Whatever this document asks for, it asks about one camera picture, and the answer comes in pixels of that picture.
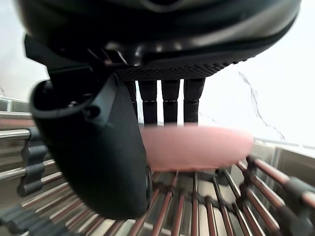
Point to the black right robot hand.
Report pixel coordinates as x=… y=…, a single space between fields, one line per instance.
x=103 y=147

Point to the pink cup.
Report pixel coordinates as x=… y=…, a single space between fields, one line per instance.
x=197 y=147

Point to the stainless steel sink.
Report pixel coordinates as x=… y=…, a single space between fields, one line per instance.
x=283 y=157

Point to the steel roll-up drying rack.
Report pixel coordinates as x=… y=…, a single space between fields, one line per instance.
x=197 y=201

